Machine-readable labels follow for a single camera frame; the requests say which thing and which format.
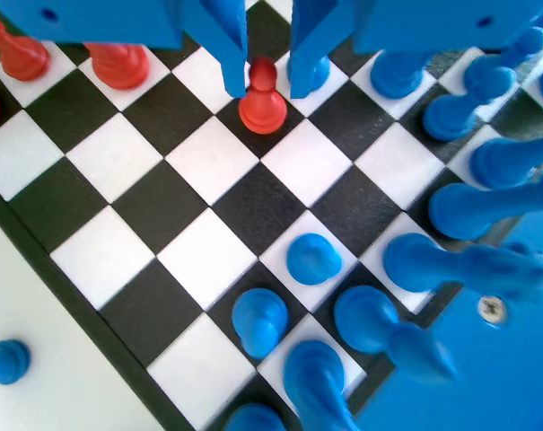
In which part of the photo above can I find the blue chess pawn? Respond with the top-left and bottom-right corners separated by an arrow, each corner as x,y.
231,286 -> 291,360
462,53 -> 519,105
499,6 -> 543,59
285,233 -> 344,286
422,89 -> 483,143
0,339 -> 32,386
287,53 -> 331,96

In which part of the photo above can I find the red chess pawn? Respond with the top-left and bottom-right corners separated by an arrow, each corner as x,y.
0,8 -> 52,83
238,56 -> 286,135

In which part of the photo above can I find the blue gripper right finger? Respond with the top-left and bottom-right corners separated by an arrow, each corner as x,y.
290,0 -> 543,100

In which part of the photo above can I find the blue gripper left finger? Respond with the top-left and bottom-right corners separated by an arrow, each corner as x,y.
0,0 -> 250,99

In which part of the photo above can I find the blue chess bishop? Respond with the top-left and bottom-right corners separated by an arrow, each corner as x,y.
333,285 -> 460,387
470,134 -> 543,189

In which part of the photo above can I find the chessboard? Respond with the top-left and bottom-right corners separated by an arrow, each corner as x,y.
0,0 -> 543,431

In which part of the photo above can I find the silver cross-head screw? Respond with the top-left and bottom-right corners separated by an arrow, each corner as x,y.
477,295 -> 506,324

